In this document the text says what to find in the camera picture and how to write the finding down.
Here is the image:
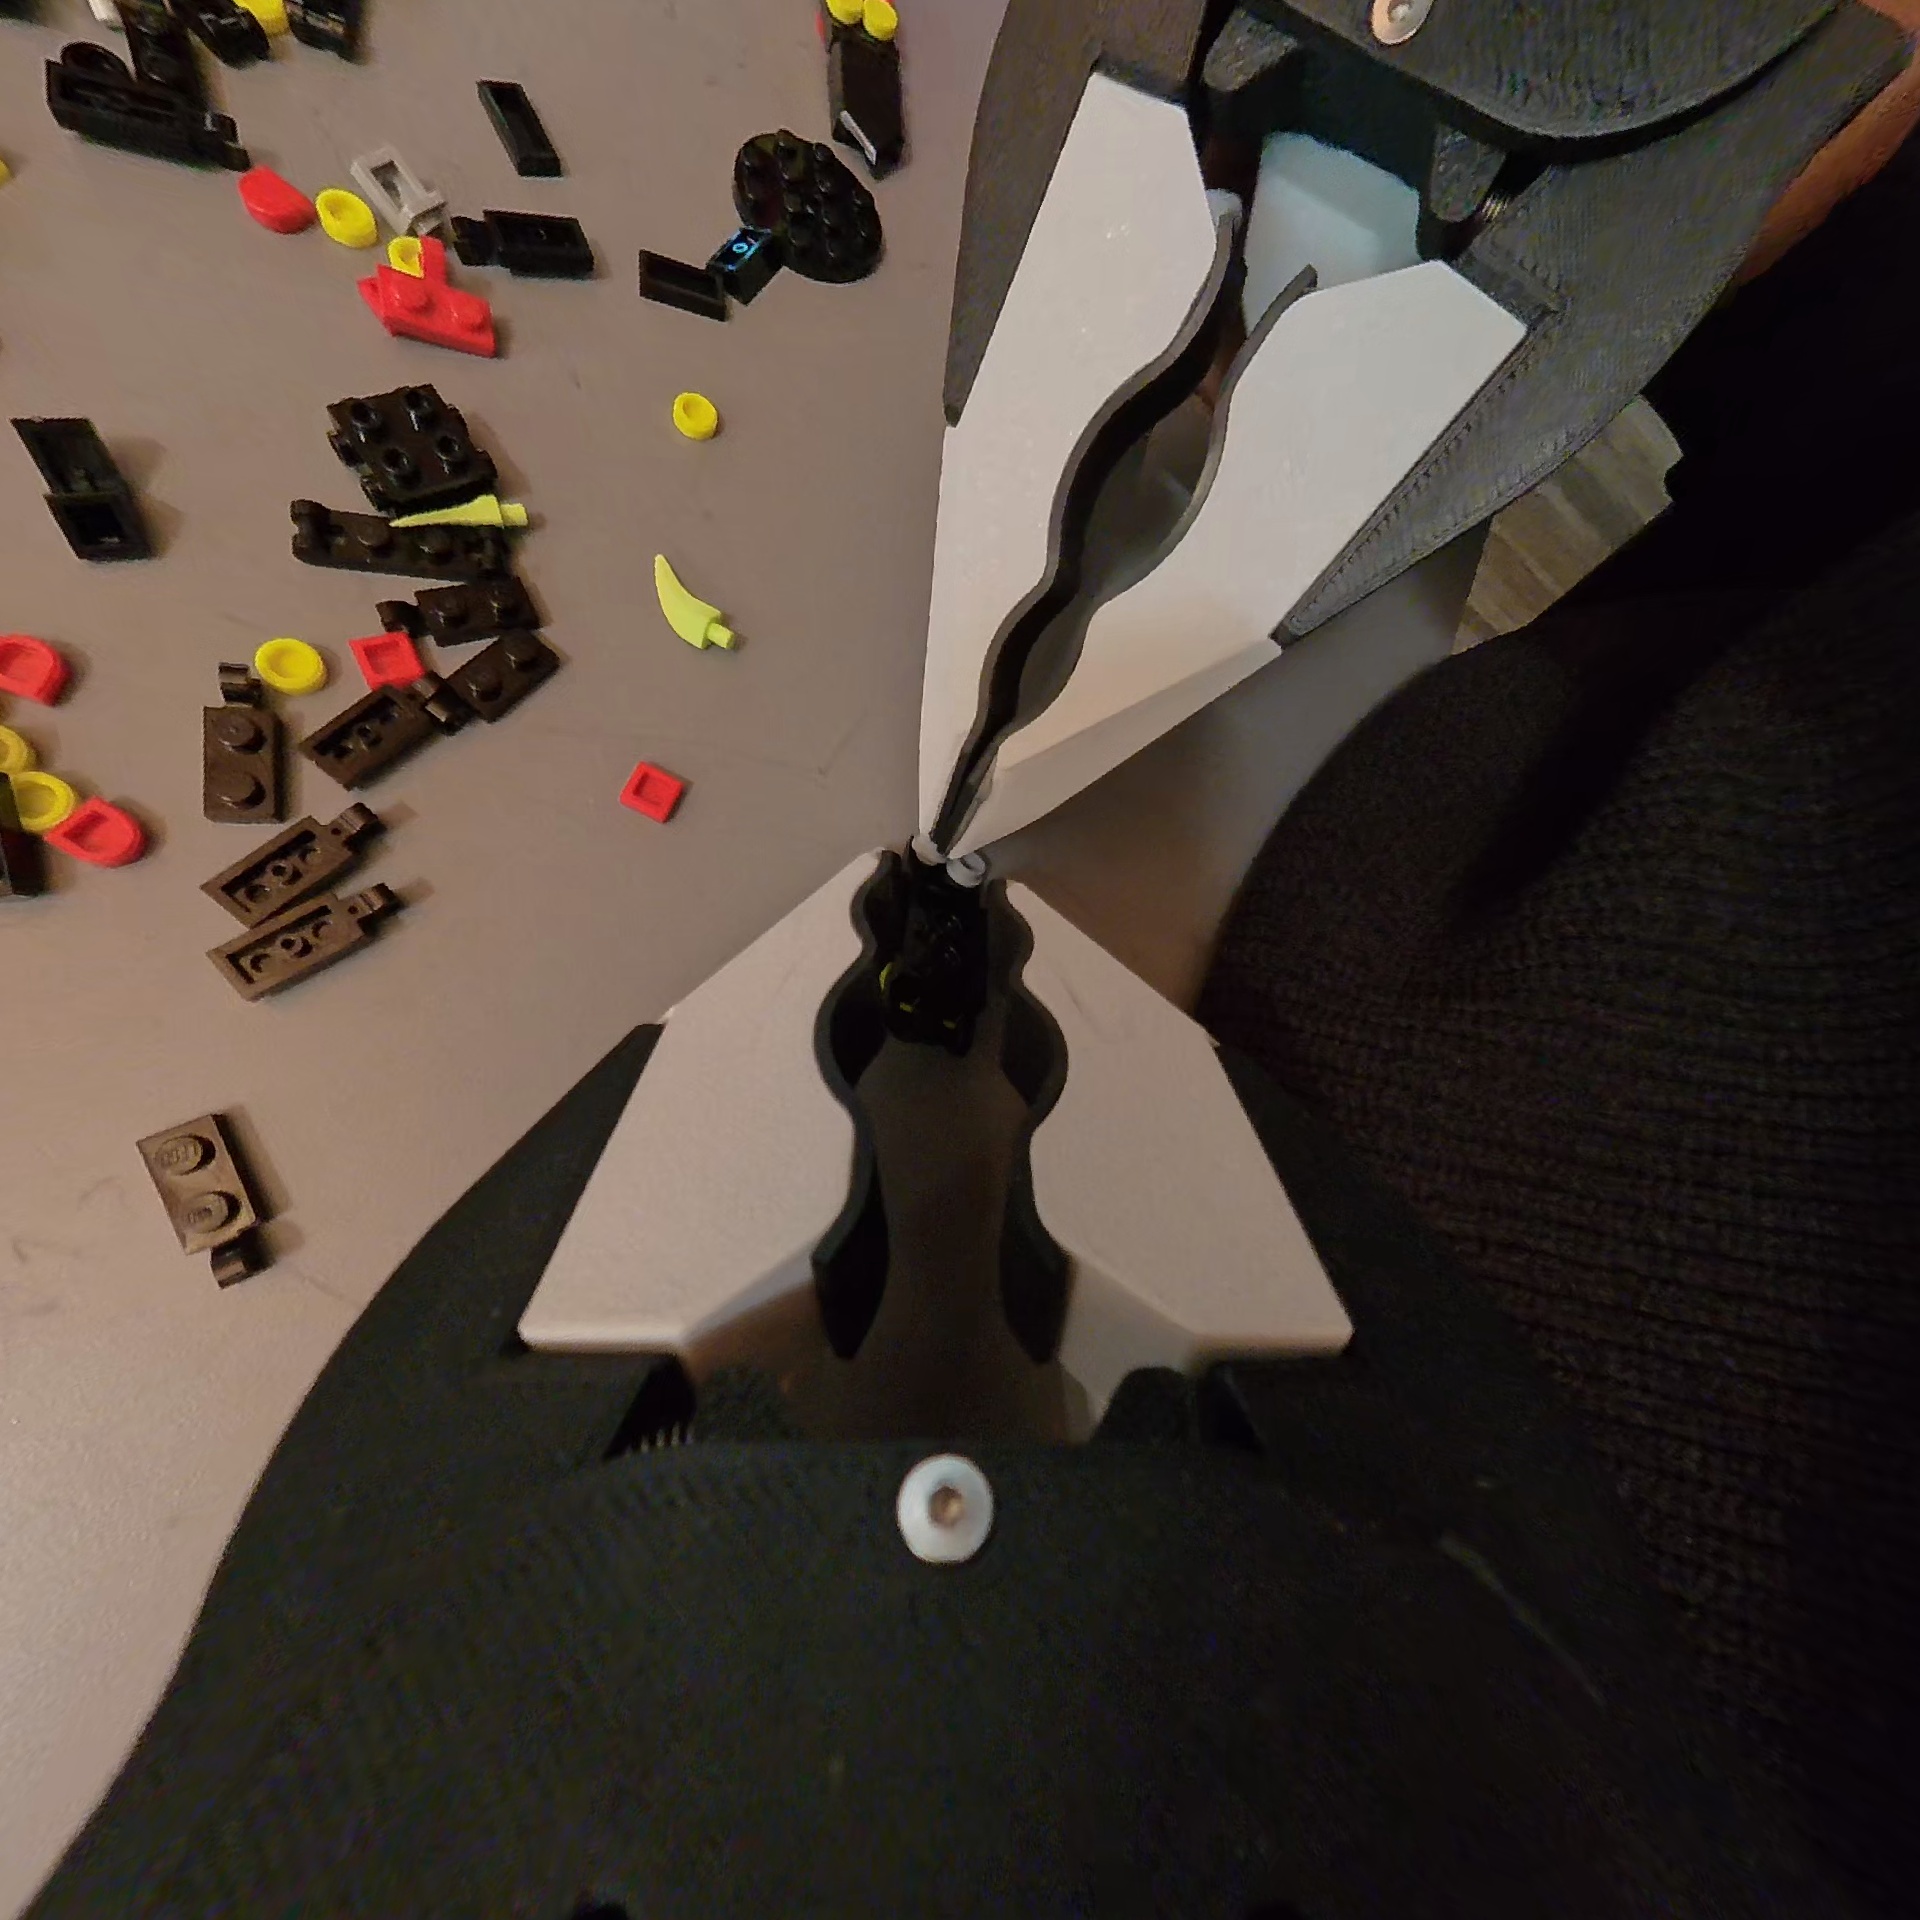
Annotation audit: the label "black flat lego tile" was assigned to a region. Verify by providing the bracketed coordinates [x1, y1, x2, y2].
[478, 80, 565, 178]

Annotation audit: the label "person's black knit sweater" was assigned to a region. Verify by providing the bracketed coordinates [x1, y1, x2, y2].
[1191, 511, 1920, 1920]

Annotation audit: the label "small black round lego plate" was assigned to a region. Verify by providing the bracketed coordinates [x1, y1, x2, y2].
[732, 128, 887, 289]

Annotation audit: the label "grey lego clip plate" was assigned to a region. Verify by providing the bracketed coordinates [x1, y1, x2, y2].
[352, 144, 447, 233]

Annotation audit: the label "black lego assembly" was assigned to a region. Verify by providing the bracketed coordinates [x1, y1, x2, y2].
[878, 843, 993, 1056]

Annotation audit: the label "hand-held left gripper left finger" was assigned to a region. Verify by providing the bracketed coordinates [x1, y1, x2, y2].
[517, 848, 903, 1403]

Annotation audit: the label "red corner lego plate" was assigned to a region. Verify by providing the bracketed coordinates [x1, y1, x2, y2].
[357, 241, 500, 360]

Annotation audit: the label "black square studded lego plate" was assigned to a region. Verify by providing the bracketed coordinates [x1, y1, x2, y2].
[326, 385, 495, 513]

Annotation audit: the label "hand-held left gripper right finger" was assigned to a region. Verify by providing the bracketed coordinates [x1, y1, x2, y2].
[989, 878, 1354, 1434]

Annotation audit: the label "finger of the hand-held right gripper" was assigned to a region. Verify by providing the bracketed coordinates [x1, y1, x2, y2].
[911, 71, 1244, 854]
[951, 136, 1535, 865]

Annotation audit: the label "scattered small lego pieces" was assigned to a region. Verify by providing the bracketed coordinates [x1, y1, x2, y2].
[0, 0, 916, 1291]

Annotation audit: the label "black lego plate with clip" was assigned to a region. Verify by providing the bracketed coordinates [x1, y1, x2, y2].
[134, 1114, 273, 1289]

